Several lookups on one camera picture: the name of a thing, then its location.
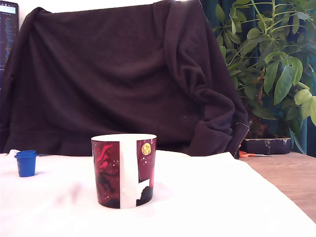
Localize blue coffee capsule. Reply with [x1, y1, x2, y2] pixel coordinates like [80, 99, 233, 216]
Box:
[14, 150, 39, 178]

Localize red printed coffee mug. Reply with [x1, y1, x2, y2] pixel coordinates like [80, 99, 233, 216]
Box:
[90, 133, 158, 209]

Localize dark draped jacket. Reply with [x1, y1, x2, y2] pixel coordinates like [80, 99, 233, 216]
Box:
[0, 0, 250, 159]

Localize white table cloth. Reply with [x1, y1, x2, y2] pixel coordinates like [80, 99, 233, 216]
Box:
[0, 149, 316, 237]

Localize dark plant pot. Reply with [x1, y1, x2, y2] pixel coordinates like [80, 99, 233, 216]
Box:
[242, 137, 292, 155]

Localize green leafy houseplant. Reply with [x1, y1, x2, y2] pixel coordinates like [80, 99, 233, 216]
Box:
[212, 0, 316, 154]

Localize black computer monitor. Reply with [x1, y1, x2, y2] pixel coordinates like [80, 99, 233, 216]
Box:
[0, 0, 20, 82]

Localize orange handled scissors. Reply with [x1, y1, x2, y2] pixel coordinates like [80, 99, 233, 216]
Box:
[238, 150, 276, 159]

